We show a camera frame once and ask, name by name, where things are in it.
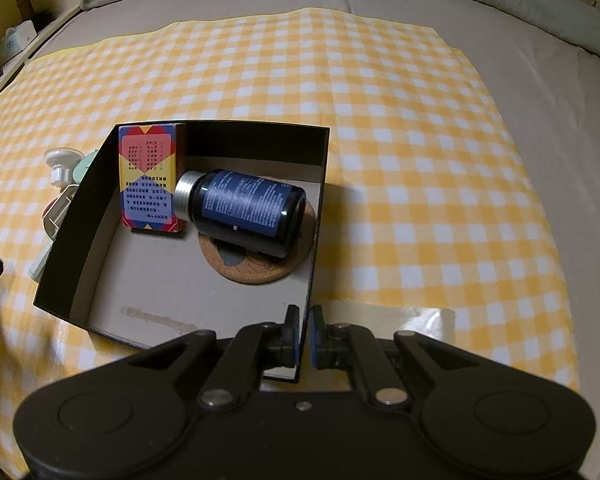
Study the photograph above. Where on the mint green tape measure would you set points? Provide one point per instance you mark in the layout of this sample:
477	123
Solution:
83	170

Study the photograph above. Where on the white suction knob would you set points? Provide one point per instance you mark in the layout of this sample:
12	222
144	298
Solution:
62	160

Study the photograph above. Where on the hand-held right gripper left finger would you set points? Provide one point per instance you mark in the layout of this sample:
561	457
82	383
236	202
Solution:
293	332

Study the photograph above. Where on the yellow checked mat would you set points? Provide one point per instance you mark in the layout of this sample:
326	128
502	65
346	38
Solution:
405	160

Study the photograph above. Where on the round cork panda coaster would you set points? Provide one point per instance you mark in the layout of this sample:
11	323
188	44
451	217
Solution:
250	270

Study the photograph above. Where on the colourful patterned card box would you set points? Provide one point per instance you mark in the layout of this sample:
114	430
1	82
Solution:
147	180

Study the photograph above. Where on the black cardboard box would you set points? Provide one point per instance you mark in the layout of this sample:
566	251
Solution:
155	280

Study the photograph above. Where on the white tissue box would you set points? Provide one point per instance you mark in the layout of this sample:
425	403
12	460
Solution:
15	42

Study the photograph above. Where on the dark blue bottle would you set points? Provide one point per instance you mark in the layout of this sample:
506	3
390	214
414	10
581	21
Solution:
245	205

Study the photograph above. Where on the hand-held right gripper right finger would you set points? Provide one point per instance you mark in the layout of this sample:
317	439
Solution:
312	332

